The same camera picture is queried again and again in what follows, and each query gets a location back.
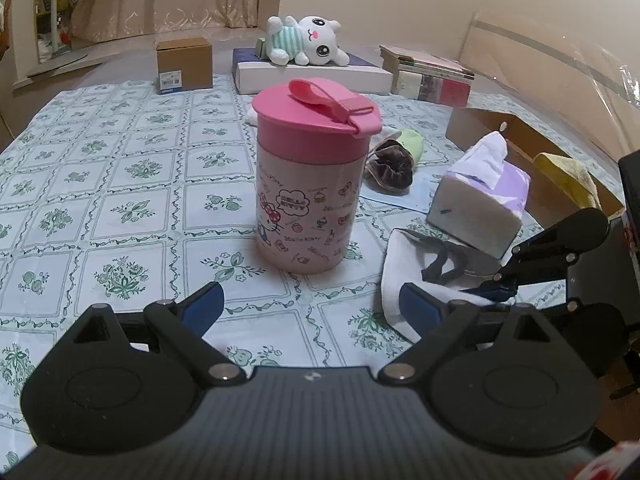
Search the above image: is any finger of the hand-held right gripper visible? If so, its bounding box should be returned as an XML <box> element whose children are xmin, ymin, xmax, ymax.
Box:
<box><xmin>492</xmin><ymin>207</ymin><xmax>611</xmax><ymax>286</ymax></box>
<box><xmin>470</xmin><ymin>281</ymin><xmax>629</xmax><ymax>377</ymax></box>

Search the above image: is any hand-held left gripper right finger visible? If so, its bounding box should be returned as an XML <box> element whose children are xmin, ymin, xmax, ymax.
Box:
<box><xmin>377</xmin><ymin>282</ymin><xmax>563</xmax><ymax>387</ymax></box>

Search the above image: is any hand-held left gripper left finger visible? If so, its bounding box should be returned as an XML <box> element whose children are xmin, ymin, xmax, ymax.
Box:
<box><xmin>72</xmin><ymin>281</ymin><xmax>246</xmax><ymax>387</ymax></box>

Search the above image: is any white cloth bag black strap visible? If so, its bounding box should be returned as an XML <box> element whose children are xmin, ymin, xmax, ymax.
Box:
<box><xmin>381</xmin><ymin>228</ymin><xmax>507</xmax><ymax>344</ymax></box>

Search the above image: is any light green cloth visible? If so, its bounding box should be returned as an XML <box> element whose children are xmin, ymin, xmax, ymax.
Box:
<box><xmin>382</xmin><ymin>129</ymin><xmax>425</xmax><ymax>171</ymax></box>

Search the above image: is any pale yellow towel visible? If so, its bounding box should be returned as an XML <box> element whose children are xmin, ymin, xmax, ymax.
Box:
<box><xmin>532</xmin><ymin>152</ymin><xmax>602</xmax><ymax>211</ymax></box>

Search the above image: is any purple tissue pack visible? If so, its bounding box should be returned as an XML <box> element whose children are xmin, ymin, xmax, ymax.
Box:
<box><xmin>426</xmin><ymin>131</ymin><xmax>532</xmax><ymax>260</ymax></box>

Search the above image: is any light blue cloth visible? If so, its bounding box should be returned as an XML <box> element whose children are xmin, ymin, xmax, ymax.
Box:
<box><xmin>360</xmin><ymin>164</ymin><xmax>444</xmax><ymax>214</ymax></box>

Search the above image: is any clear plastic sheet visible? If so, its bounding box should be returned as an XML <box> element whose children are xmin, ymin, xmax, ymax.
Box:
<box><xmin>460</xmin><ymin>9</ymin><xmax>640</xmax><ymax>161</ymax></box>

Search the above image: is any pink lidded cartoon cup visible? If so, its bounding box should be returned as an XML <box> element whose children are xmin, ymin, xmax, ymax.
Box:
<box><xmin>251</xmin><ymin>78</ymin><xmax>382</xmax><ymax>275</ymax></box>

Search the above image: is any red spine book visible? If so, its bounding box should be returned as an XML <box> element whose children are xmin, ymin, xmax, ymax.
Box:
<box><xmin>440</xmin><ymin>79</ymin><xmax>473</xmax><ymax>109</ymax></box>

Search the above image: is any grey patterned book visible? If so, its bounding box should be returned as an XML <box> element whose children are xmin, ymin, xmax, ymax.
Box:
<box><xmin>420</xmin><ymin>74</ymin><xmax>444</xmax><ymax>104</ymax></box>

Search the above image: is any white spine book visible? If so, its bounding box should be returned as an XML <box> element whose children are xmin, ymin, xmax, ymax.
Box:
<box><xmin>392</xmin><ymin>70</ymin><xmax>424</xmax><ymax>99</ymax></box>

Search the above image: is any small brown cardboard box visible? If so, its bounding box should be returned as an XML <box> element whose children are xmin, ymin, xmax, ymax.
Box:
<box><xmin>156</xmin><ymin>37</ymin><xmax>214</xmax><ymax>96</ymax></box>

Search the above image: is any flat white box blue top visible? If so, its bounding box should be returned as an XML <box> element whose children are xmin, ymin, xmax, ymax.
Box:
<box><xmin>232</xmin><ymin>47</ymin><xmax>394</xmax><ymax>96</ymax></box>

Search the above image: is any white cat plush toy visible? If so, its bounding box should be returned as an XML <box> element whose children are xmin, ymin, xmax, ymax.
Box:
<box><xmin>265</xmin><ymin>15</ymin><xmax>351</xmax><ymax>67</ymax></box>

